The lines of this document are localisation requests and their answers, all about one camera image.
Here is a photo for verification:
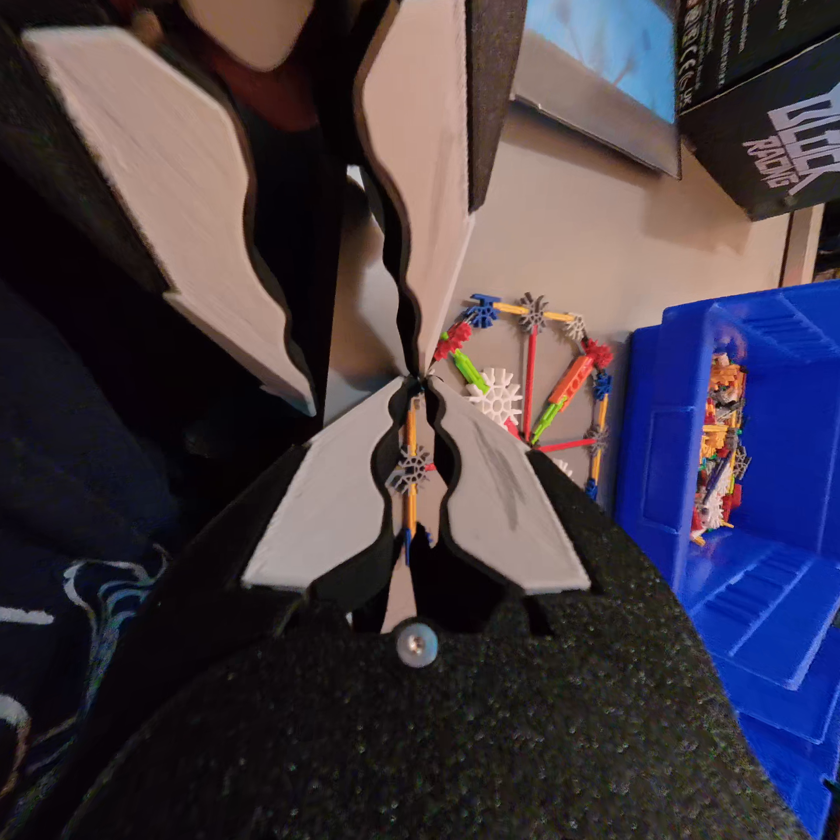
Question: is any dark printed shirt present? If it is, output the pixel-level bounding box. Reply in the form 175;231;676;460
0;276;186;821

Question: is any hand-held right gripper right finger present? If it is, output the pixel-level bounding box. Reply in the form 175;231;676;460
423;378;592;596

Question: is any colourful spoked wheel model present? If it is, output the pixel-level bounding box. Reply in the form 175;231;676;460
387;292;616;567

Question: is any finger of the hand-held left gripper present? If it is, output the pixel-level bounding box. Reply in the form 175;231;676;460
353;0;478;380
21;25;320;419

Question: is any pile of colourful toy pieces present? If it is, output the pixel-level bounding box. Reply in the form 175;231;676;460
689;353;753;547

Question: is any red clip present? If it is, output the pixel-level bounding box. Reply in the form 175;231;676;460
436;322;475;366

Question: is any black box with white print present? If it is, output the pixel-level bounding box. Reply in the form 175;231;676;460
676;0;840;222

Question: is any blue bin with toy pieces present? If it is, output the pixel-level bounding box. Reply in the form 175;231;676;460
613;279;840;746

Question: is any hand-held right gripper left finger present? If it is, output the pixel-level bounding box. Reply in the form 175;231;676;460
241;377;421;598

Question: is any empty blue plastic bin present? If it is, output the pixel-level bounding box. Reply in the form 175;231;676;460
735;709;840;840

